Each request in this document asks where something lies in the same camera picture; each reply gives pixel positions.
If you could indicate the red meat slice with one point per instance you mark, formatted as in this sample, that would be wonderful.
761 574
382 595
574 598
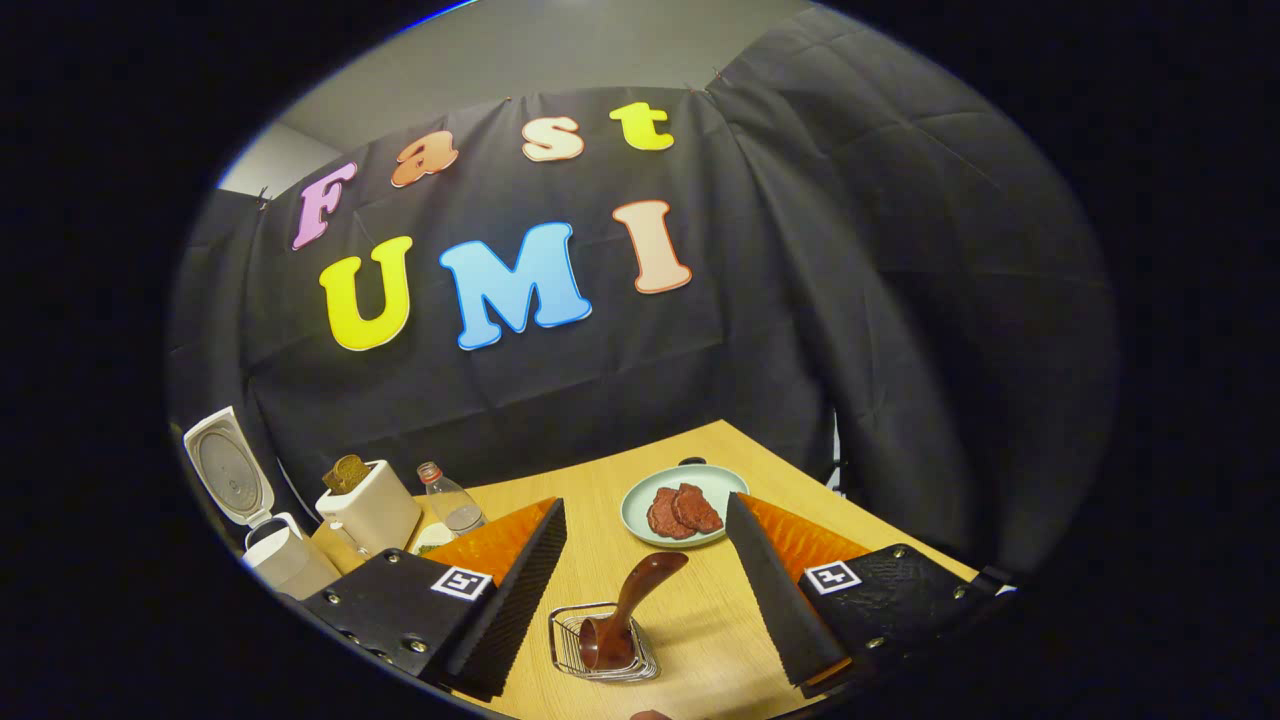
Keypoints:
663 515
700 510

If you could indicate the white rice cooker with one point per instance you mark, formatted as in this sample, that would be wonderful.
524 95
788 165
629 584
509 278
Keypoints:
232 470

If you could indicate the clear plastic bottle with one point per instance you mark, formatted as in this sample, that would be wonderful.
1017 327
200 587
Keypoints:
455 505

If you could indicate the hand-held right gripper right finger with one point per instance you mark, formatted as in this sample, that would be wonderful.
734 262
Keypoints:
775 600

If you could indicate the brown bread slice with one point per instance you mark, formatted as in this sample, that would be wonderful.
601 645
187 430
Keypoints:
346 474

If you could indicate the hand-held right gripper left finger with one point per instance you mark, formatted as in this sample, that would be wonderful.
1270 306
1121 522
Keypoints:
520 590

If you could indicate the brown wooden spoon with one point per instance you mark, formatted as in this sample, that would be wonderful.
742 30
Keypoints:
640 590

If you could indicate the white toaster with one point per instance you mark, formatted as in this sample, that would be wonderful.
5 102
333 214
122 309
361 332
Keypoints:
375 515

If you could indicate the pale green plate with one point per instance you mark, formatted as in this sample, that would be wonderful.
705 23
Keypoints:
635 515

